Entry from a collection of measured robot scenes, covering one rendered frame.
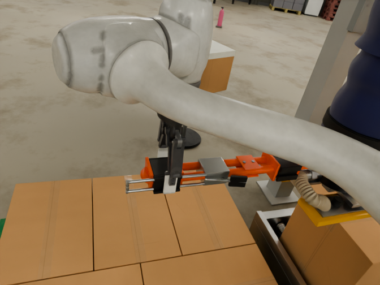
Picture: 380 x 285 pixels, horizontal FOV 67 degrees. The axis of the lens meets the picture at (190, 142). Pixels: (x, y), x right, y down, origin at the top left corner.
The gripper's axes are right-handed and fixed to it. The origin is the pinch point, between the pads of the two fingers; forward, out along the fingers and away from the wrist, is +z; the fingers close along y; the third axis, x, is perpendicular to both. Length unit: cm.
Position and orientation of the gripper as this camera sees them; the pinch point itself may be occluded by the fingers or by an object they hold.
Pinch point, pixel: (166, 172)
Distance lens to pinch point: 73.4
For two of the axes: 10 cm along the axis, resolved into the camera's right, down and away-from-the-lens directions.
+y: -2.8, -5.7, 7.7
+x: -9.5, 0.4, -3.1
